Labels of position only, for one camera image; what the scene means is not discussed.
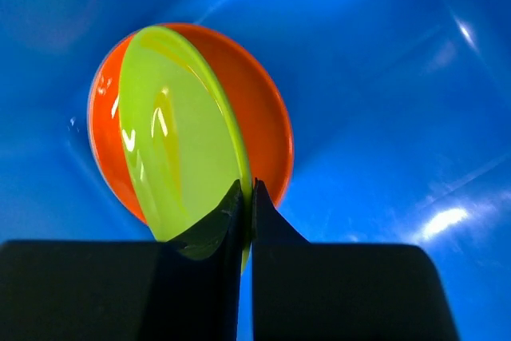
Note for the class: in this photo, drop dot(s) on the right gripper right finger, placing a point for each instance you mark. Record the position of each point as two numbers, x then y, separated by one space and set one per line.
320 291

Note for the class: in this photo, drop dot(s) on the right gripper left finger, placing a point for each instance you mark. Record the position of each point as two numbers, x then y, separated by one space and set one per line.
183 289

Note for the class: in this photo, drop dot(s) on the green plate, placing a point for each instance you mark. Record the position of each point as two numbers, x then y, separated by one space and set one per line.
182 143

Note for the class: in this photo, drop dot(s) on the orange plate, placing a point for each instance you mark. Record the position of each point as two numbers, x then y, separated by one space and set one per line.
259 108

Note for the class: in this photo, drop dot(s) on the blue plastic bin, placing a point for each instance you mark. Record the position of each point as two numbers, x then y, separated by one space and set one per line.
400 111

